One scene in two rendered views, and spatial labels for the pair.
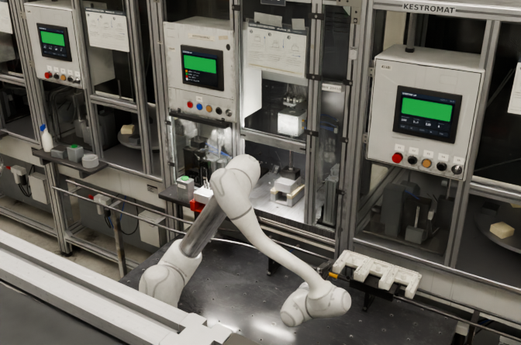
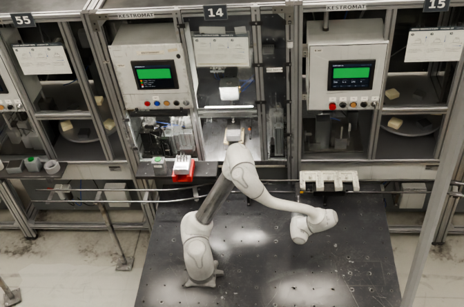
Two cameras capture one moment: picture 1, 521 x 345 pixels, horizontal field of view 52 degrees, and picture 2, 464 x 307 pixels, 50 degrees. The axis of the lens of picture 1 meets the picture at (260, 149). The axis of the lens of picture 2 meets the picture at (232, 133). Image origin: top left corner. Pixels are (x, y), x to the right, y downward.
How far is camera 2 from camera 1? 1.23 m
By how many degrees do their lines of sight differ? 25
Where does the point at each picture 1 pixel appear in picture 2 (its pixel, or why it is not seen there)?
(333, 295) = (328, 216)
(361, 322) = not seen: hidden behind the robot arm
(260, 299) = (255, 226)
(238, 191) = (255, 180)
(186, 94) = (141, 96)
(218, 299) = (228, 239)
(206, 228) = (219, 203)
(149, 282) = (196, 256)
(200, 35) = (149, 51)
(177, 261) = (200, 231)
